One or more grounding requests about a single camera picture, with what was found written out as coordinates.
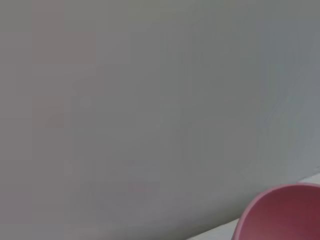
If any pink plastic bowl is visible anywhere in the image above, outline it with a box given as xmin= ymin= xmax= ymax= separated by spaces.
xmin=232 ymin=182 xmax=320 ymax=240

